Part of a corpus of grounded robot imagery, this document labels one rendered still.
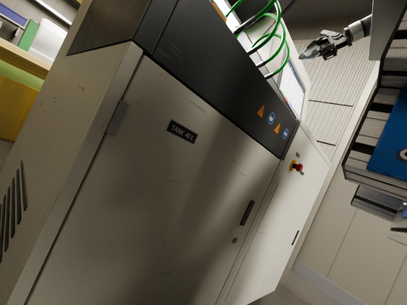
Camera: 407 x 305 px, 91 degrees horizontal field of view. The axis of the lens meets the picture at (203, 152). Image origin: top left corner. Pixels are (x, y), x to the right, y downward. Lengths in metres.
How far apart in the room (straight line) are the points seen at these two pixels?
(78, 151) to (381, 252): 2.37
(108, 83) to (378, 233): 2.35
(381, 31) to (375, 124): 0.14
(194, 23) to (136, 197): 0.36
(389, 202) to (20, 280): 0.78
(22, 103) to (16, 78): 0.23
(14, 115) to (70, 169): 2.39
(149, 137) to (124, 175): 0.08
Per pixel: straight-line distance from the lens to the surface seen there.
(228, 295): 1.03
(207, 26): 0.47
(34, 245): 0.43
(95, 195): 0.40
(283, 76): 1.32
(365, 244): 2.43
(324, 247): 2.45
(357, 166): 0.25
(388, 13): 0.34
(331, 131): 2.56
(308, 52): 1.19
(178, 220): 0.54
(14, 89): 2.71
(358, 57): 2.97
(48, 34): 3.63
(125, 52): 0.37
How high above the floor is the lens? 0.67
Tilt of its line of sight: 1 degrees up
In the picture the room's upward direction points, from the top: 25 degrees clockwise
